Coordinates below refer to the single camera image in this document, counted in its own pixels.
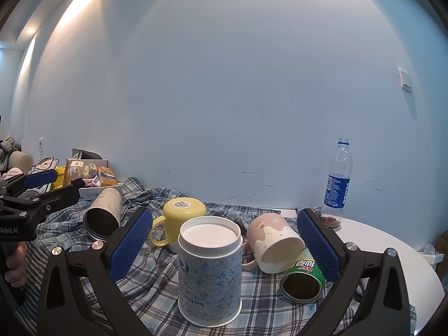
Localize blue plaid cloth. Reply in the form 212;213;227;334
21;177;417;336

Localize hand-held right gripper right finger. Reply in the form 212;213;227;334
297;208;417;336

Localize grey cloth pile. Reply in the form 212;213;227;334
0;136;31;183

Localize white printed box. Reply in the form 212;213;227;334
78;183;124;202

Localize orange small box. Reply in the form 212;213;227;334
97;166;118;187

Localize white wall switch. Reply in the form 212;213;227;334
398;68;413;94

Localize blue patterned paper cup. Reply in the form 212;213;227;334
177;216;243;328

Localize open cardboard box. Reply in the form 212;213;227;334
65;149;120;190

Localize yellow mug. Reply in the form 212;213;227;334
149;197;207;253

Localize clear plastic water bottle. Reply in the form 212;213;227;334
320;137;353;230

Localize green can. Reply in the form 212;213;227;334
279;248;326;302

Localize cartoon print bag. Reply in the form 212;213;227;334
26;156;59;194

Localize person's left hand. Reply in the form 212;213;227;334
5;242;28;288

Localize pink and white mug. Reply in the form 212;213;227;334
241;213;306;274

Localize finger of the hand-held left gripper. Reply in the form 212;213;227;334
0;185;80;218
0;169;58;199

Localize brown cardboard box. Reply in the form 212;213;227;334
434;230;448;281

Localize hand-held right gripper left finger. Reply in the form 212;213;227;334
37;206;153;336

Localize yellow packet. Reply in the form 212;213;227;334
52;166;68;192

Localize steel tumbler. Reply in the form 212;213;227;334
83;187;123;242

